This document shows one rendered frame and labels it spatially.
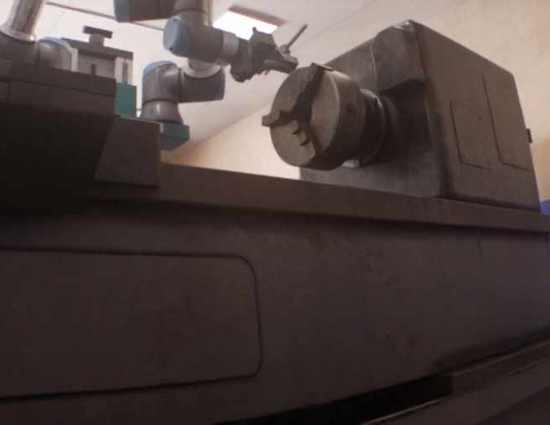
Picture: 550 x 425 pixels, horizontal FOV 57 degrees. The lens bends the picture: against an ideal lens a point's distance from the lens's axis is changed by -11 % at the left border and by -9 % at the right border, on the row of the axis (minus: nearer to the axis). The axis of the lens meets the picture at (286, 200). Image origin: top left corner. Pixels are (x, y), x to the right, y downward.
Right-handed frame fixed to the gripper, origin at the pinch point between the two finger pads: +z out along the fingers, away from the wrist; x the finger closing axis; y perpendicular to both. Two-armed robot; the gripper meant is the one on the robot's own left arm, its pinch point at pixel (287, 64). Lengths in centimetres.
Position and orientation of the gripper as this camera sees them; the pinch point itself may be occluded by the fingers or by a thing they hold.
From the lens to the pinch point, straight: 147.1
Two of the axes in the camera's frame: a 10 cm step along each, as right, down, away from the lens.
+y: -2.5, -8.4, 4.7
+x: -5.3, 5.3, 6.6
